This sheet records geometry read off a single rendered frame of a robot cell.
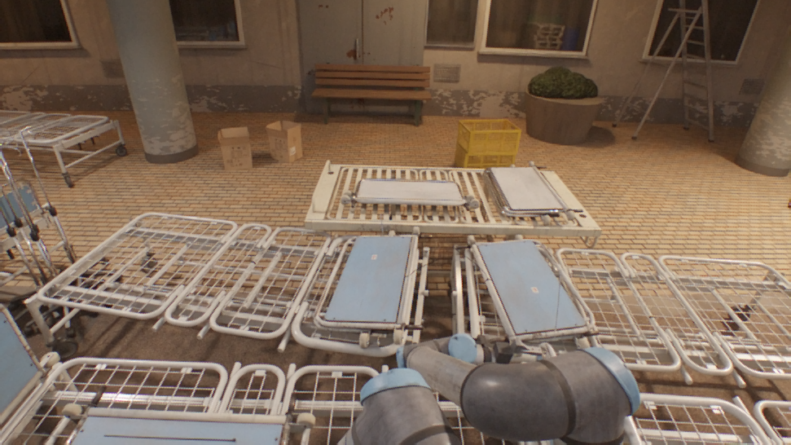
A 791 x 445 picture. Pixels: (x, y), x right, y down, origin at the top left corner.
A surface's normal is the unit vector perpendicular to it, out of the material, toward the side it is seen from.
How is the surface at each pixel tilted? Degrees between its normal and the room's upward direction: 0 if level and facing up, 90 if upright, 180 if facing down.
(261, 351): 0
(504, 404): 52
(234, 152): 90
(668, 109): 90
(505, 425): 80
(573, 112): 101
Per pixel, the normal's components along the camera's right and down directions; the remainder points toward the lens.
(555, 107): -0.51, 0.55
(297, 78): 0.02, 0.47
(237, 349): 0.03, -0.88
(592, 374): 0.11, -0.70
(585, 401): 0.22, -0.25
